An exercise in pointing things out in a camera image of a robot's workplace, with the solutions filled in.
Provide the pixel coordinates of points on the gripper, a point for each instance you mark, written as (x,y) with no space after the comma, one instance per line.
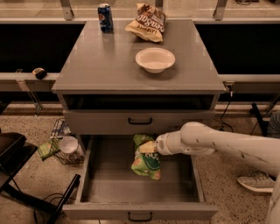
(161,143)

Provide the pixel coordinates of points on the green rice chip bag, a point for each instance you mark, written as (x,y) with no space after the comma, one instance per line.
(145,163)

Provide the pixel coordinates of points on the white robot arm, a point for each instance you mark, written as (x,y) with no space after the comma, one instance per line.
(195,138)

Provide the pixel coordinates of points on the open bottom drawer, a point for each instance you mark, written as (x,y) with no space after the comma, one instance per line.
(110,190)

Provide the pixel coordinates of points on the grey drawer cabinet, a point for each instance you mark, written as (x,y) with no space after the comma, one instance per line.
(102,74)

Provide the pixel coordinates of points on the closed middle drawer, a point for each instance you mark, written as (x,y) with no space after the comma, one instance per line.
(130,123)

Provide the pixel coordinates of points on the brown chip bag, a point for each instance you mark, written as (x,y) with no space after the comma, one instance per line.
(149,23)

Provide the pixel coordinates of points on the white paper cup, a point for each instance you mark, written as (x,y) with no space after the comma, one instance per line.
(68,144)

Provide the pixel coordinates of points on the white bowl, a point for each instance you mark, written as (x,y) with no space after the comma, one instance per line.
(155,60)

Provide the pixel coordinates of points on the striped packet on floor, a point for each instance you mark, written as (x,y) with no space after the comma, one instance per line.
(60,129)

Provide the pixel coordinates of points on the green snack packet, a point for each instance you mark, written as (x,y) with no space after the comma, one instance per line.
(48,149)

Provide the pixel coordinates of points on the grey sneaker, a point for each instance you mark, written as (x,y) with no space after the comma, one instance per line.
(259,182)

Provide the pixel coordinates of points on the black chair leg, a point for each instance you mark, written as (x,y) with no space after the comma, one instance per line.
(259,117)

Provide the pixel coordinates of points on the jeans leg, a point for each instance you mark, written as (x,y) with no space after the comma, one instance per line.
(274,126)

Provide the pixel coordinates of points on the black tape measure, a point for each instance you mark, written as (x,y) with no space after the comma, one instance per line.
(40,73)

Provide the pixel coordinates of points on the blue soda can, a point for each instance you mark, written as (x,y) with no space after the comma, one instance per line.
(105,17)

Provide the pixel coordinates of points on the wire basket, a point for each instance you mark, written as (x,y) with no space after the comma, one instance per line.
(75,158)

